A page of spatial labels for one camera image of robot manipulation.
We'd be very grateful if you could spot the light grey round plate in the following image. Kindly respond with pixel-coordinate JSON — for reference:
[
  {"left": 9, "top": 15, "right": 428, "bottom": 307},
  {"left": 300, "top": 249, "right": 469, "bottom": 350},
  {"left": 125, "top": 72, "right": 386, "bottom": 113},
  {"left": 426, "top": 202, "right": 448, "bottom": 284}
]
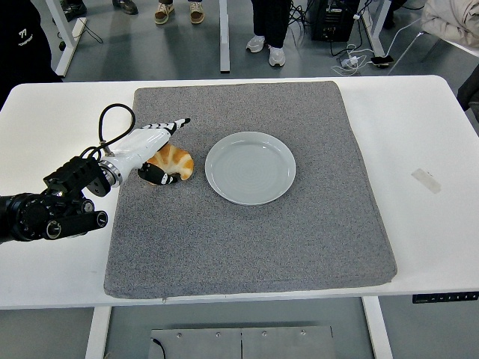
[{"left": 204, "top": 131, "right": 297, "bottom": 206}]

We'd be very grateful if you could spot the translucent tape piece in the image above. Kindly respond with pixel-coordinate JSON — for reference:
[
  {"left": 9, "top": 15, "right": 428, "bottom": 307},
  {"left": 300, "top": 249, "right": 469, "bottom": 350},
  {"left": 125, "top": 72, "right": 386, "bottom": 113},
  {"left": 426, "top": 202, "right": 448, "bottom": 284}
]
[{"left": 410, "top": 168, "right": 442, "bottom": 194}]

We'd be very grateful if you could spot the beige padded fabric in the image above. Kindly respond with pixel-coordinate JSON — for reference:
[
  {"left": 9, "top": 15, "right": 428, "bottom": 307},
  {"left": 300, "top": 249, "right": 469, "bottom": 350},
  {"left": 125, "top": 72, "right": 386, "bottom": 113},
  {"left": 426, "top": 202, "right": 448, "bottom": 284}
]
[{"left": 421, "top": 0, "right": 479, "bottom": 57}]

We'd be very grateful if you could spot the dark grey fabric item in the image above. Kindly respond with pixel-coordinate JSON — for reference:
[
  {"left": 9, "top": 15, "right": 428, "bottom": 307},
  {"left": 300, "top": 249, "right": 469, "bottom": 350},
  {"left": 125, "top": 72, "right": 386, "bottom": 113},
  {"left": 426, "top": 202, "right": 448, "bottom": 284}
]
[{"left": 457, "top": 64, "right": 479, "bottom": 111}]

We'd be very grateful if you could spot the white desk frame leg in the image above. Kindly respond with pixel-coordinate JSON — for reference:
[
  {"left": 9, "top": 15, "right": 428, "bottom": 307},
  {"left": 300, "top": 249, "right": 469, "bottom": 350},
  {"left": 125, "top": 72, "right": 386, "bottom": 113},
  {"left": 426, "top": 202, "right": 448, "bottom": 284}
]
[
  {"left": 219, "top": 0, "right": 231, "bottom": 74},
  {"left": 361, "top": 0, "right": 392, "bottom": 57},
  {"left": 44, "top": 0, "right": 88, "bottom": 79}
]

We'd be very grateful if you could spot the silver chair leg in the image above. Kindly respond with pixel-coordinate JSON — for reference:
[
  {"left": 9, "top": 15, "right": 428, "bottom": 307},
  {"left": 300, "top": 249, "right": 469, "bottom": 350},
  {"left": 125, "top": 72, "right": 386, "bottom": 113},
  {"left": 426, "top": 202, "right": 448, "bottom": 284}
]
[{"left": 388, "top": 36, "right": 442, "bottom": 76}]

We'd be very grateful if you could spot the croissant bread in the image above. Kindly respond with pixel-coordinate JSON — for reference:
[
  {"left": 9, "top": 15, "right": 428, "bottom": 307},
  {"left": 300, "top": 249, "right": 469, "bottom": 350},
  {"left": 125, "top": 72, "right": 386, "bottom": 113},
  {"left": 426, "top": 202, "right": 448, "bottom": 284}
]
[{"left": 145, "top": 144, "right": 195, "bottom": 186}]

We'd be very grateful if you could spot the white table leg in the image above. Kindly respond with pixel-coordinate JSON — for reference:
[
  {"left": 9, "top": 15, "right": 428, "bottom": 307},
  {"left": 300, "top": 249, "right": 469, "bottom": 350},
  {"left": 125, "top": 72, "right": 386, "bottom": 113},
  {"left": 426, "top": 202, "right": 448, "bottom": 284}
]
[
  {"left": 361, "top": 297, "right": 394, "bottom": 359},
  {"left": 85, "top": 306, "right": 113, "bottom": 359}
]

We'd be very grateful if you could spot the grey fabric mat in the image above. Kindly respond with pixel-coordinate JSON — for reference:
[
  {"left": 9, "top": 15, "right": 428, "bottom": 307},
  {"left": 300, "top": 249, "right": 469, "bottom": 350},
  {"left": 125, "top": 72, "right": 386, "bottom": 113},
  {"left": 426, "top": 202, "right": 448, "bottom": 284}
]
[{"left": 103, "top": 80, "right": 397, "bottom": 300}]

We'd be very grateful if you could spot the grey metal plate with screws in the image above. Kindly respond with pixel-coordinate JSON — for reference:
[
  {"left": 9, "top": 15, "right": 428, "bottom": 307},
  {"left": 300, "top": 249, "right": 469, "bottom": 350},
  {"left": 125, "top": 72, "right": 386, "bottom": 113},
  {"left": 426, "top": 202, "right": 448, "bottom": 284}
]
[{"left": 150, "top": 325, "right": 335, "bottom": 359}]

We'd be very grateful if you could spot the person's leg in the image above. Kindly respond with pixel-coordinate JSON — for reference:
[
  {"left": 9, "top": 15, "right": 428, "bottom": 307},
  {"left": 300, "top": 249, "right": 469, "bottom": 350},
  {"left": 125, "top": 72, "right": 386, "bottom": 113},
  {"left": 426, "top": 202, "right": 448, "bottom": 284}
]
[
  {"left": 266, "top": 0, "right": 290, "bottom": 68},
  {"left": 245, "top": 0, "right": 273, "bottom": 54}
]

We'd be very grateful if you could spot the white charger cable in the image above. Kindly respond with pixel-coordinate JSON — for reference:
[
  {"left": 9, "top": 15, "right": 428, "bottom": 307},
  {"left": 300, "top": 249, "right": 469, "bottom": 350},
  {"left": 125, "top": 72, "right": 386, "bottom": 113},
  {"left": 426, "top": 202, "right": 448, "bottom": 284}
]
[{"left": 331, "top": 43, "right": 375, "bottom": 76}]

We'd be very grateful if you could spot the black smartphone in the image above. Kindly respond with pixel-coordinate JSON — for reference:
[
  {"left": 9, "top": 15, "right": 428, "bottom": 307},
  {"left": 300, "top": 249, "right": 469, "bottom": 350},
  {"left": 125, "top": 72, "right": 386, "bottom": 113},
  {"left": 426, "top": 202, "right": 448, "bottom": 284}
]
[{"left": 370, "top": 55, "right": 395, "bottom": 69}]

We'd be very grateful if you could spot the thin black cable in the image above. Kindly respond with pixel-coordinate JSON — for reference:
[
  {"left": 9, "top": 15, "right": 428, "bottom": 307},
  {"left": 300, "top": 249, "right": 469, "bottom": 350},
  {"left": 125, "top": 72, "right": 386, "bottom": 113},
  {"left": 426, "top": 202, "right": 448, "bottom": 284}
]
[{"left": 150, "top": 337, "right": 166, "bottom": 359}]

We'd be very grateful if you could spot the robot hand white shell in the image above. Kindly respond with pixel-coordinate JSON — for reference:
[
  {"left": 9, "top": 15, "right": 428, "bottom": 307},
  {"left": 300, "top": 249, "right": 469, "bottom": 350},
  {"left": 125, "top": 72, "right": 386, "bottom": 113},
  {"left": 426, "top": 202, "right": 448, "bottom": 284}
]
[{"left": 108, "top": 117, "right": 192, "bottom": 187}]

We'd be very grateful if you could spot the person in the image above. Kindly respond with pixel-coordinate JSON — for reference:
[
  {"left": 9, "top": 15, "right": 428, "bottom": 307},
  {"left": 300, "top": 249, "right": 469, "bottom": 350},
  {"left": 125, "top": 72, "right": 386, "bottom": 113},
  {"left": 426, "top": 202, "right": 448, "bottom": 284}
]
[{"left": 0, "top": 0, "right": 64, "bottom": 109}]

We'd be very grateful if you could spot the black electronics box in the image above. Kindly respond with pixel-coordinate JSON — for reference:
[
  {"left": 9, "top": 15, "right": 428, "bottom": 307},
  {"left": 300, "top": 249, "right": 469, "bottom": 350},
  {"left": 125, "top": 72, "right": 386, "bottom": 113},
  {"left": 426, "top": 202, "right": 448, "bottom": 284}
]
[{"left": 310, "top": 0, "right": 360, "bottom": 42}]

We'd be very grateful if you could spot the black cable tangle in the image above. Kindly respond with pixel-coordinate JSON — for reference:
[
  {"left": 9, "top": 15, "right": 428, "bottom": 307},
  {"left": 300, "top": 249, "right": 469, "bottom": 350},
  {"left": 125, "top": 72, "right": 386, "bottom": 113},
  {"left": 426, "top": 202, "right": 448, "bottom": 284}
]
[{"left": 287, "top": 0, "right": 314, "bottom": 28}]

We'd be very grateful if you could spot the black table control panel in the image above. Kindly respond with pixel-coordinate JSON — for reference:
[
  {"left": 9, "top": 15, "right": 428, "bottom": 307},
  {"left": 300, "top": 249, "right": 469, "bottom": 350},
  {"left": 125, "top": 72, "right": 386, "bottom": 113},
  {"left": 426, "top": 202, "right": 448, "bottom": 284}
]
[{"left": 412, "top": 290, "right": 479, "bottom": 304}]

